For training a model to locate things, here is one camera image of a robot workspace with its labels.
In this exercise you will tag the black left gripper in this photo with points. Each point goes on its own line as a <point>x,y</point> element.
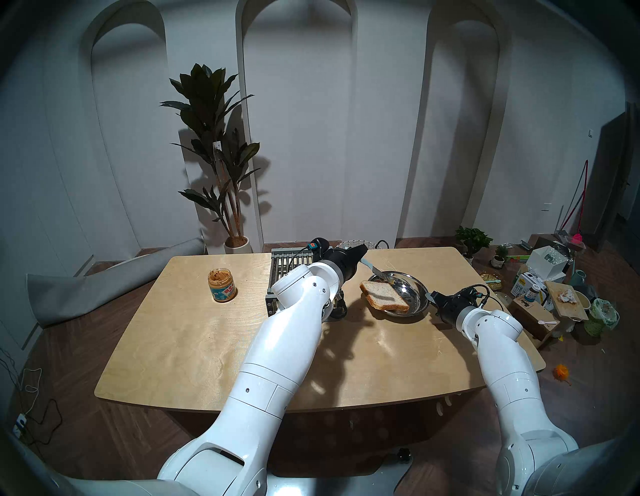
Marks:
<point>342,260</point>

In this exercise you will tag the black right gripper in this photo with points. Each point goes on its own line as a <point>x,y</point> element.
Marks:
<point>452,306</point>

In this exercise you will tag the round steel plate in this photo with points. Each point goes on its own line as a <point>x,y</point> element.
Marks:
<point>415,290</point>

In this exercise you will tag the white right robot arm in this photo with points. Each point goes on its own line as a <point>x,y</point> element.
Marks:
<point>515,380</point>

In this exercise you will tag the metal robot base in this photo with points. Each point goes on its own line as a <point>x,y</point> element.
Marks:
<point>345,484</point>

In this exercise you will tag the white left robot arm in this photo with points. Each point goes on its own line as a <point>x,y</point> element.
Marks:
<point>280,365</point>

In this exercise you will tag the slice of bread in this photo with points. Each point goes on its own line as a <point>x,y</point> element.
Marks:
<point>382,296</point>

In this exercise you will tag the open peanut butter jar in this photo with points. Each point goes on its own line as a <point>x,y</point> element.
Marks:
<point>222,287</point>

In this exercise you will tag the small yellow dish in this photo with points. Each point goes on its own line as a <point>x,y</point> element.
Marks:
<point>491,281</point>

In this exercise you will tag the small bushy potted plant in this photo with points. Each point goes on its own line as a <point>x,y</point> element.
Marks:
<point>474,239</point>

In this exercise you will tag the grey dish rack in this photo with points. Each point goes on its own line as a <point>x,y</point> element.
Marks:
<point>282,262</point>

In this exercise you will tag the tiny potted plant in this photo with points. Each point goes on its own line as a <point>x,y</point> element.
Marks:
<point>499,255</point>

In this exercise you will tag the white printed carton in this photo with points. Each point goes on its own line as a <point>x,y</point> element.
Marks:
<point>521,287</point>

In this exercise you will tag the brown bottle white lid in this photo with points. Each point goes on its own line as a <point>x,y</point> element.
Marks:
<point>531,295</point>

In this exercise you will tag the white plastic spoon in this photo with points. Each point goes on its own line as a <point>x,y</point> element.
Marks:
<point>542,323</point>

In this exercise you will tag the white open box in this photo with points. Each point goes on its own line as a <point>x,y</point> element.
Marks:
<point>544,265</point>

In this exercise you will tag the white plant pot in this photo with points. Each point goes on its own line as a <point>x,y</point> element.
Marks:
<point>237,248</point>

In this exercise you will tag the crumpled white tissue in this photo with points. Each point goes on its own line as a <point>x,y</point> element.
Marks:
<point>566,296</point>

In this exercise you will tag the wooden cutting board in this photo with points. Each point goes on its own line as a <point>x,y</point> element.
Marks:
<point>567,310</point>

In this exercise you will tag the orange fluffy ball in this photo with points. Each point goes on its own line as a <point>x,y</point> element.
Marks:
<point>561,372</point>

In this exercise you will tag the pale green jug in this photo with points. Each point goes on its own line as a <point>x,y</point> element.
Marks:
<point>580,278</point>

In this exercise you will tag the cream bowl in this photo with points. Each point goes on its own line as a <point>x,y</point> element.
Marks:
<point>584,300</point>

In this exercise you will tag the tall dark leafy plant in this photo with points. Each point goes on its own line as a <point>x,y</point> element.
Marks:
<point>210,115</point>

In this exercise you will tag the dark door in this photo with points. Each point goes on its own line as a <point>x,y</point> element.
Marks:
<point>612,170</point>

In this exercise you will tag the rolled grey mat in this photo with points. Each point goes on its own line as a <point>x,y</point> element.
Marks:
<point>75,295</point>

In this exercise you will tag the white power strip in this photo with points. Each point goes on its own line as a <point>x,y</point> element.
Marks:
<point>19,425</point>

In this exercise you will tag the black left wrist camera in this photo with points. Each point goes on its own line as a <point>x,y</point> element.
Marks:
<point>319,246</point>

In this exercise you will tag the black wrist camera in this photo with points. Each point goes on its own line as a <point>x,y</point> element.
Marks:
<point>477,297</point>
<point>319,246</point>

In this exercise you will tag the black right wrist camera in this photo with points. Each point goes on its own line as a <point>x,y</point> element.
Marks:
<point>477,297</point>

